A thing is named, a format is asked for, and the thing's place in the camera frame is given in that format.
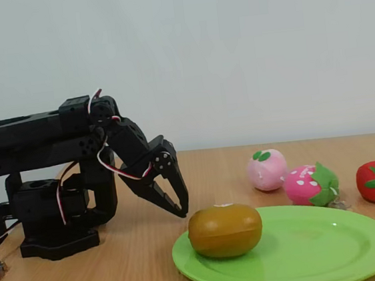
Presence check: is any pink plush peach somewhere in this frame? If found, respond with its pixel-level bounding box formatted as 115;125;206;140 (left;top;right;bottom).
244;147;290;194

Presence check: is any green plate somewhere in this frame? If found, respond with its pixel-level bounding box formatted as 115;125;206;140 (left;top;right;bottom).
167;194;375;281

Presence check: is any brown kiwi toy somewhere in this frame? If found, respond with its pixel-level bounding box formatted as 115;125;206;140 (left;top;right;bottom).
185;200;266;262

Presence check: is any pink plush strawberry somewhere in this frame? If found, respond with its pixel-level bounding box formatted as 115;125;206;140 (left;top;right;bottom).
282;160;342;211

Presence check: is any red white gripper cable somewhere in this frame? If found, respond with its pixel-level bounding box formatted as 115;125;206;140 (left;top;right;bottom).
92;112;156;186

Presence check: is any red white wrist cable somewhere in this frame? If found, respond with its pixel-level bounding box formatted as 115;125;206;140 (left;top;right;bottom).
85;88;105;117

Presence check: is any red white base cable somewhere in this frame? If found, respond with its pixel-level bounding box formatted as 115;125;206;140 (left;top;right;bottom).
53;162;87;226

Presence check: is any metal keychain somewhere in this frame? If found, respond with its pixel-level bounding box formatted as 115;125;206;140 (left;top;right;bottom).
326;193;352;213

